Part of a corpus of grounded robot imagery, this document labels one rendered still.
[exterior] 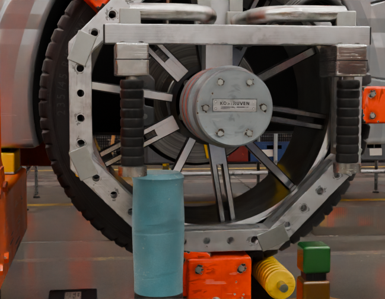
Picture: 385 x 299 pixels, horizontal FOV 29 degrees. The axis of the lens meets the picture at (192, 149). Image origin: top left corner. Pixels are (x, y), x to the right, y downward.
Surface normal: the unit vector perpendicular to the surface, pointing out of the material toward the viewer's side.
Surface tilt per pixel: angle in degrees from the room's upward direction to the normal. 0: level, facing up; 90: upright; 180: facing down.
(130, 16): 90
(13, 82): 90
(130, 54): 90
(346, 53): 90
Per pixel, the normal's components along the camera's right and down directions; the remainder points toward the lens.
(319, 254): 0.14, 0.08
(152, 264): -0.20, 0.13
